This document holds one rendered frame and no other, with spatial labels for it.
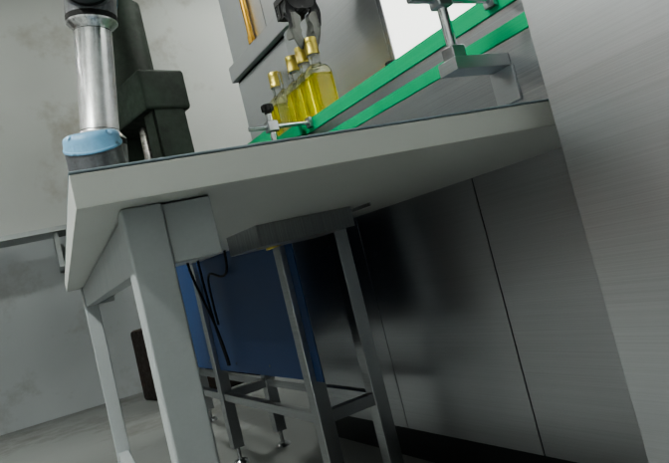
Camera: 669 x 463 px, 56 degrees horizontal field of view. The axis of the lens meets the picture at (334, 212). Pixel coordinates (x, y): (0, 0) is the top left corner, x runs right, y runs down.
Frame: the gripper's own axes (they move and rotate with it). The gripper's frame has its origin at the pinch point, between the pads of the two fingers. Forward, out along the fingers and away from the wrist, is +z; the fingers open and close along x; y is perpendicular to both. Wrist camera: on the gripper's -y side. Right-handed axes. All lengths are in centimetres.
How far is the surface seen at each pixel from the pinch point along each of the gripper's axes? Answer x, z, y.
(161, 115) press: -32, -55, 238
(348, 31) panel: -12.1, -2.2, -0.5
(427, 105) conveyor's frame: 6, 31, -43
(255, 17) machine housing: -15, -32, 54
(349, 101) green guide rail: 4.0, 20.9, -16.8
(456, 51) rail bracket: 15, 28, -63
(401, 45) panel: -12.5, 9.5, -18.9
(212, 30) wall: -122, -153, 339
